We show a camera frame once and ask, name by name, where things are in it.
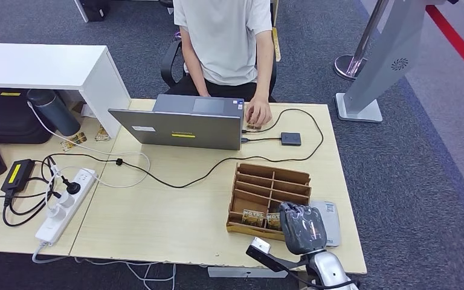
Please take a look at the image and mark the person's left hand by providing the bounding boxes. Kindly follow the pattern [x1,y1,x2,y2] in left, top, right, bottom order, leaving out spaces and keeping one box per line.
[245,95,273,129]

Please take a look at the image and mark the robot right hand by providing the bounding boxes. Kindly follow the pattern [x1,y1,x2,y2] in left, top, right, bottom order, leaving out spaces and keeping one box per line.
[279,201,328,256]

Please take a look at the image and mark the yellow motel key card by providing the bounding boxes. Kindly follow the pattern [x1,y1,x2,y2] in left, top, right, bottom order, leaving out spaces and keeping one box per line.
[241,208,266,228]
[266,212,283,232]

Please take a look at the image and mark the white card reader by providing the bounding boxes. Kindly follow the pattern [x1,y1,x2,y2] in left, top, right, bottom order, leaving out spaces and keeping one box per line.
[310,200,341,248]

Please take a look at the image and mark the small black card reader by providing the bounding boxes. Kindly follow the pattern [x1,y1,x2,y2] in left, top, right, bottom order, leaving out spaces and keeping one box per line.
[280,132,302,146]

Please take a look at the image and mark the wooden card organizer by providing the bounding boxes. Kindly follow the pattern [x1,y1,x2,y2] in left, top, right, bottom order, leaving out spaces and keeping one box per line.
[226,162,312,242]

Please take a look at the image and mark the person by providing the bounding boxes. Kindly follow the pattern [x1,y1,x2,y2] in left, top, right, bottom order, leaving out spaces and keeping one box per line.
[172,0,277,129]

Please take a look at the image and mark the loose yellow key card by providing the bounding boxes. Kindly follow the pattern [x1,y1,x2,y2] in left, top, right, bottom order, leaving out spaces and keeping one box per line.
[94,126,112,143]
[60,132,87,152]

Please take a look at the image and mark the grey laptop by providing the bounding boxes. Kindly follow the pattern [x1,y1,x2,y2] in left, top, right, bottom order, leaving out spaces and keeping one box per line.
[108,94,245,151]

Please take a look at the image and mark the black office chair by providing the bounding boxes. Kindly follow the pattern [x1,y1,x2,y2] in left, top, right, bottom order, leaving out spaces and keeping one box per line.
[160,37,277,103]

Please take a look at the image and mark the grey kiosk stand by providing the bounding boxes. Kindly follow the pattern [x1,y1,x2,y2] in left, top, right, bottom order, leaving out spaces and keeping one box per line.
[335,0,449,123]

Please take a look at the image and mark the black computer tower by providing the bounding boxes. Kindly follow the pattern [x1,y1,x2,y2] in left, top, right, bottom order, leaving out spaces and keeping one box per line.
[74,0,111,23]

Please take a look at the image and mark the black plug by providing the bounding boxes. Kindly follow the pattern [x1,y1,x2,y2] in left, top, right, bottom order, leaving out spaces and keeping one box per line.
[60,178,82,196]

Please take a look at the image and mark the dark grey bottle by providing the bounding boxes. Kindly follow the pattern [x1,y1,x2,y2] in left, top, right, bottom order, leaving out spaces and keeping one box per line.
[26,88,82,137]

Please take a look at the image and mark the white plug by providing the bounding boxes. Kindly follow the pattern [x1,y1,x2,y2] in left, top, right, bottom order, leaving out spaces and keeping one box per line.
[46,206,67,223]
[57,192,76,209]

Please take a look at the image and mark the white desk shelf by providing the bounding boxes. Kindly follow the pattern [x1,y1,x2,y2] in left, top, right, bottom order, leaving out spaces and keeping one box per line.
[0,42,132,139]

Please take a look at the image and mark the white power strip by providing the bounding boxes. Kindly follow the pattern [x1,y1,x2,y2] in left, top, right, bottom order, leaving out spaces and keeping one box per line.
[34,168,97,246]

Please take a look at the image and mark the black power adapter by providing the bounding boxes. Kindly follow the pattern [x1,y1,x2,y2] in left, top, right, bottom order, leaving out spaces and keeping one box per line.
[0,158,36,195]

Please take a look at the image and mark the black bag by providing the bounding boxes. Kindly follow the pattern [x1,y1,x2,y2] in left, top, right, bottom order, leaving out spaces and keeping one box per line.
[0,88,56,145]

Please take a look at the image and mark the black reader USB cable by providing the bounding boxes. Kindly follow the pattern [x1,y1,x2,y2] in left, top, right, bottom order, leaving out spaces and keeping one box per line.
[242,137,283,144]

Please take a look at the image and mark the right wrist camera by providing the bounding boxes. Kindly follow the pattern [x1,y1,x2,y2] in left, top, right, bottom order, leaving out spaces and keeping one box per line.
[245,237,301,275]

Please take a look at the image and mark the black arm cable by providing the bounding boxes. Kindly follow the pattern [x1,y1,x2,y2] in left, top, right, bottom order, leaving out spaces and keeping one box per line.
[288,268,357,290]

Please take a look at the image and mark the chrome stanchion post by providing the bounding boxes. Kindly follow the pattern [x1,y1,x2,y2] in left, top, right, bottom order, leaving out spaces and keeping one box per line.
[333,0,391,82]

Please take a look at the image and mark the black laptop power cable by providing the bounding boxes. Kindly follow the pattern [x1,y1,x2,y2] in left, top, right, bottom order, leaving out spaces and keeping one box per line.
[42,108,325,190]

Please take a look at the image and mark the white cable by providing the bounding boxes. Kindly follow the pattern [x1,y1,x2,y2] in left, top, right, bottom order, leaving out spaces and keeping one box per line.
[27,100,151,190]

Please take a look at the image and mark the white cables under desk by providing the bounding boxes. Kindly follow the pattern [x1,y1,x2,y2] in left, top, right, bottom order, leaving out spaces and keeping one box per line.
[31,242,177,290]

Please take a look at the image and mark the black adapter cable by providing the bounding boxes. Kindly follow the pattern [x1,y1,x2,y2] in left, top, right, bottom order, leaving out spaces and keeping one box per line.
[0,159,62,228]

